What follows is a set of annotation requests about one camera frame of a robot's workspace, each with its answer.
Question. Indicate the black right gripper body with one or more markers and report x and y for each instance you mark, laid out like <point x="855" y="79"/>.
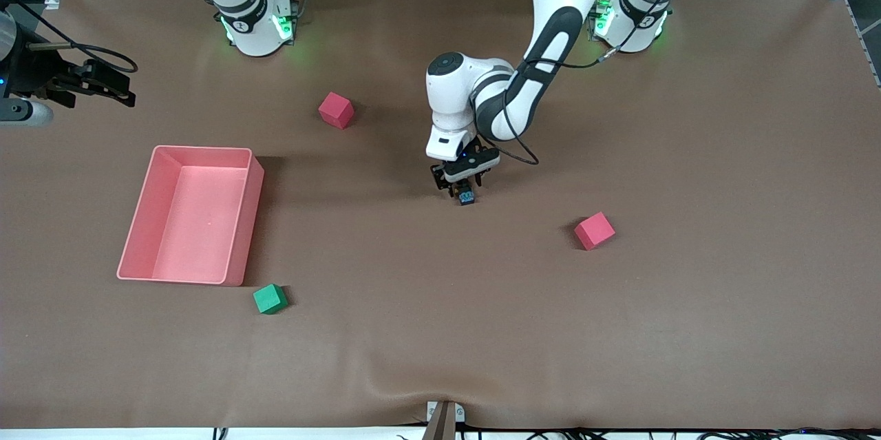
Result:
<point x="33" y="73"/>

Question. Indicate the black blue orange push button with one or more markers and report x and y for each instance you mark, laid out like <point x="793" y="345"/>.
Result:
<point x="468" y="197"/>

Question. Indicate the pink foam cube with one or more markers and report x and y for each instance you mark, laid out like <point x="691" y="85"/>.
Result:
<point x="336" y="110"/>
<point x="594" y="231"/>

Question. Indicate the pink plastic bin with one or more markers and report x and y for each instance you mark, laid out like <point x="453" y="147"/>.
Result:
<point x="196" y="220"/>

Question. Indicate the brown table cover mat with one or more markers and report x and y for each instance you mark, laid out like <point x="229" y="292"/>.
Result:
<point x="619" y="323"/>

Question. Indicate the green foam cube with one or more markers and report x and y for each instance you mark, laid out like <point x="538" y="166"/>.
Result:
<point x="270" y="299"/>

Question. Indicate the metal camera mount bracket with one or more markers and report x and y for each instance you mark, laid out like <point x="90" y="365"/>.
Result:
<point x="442" y="421"/>

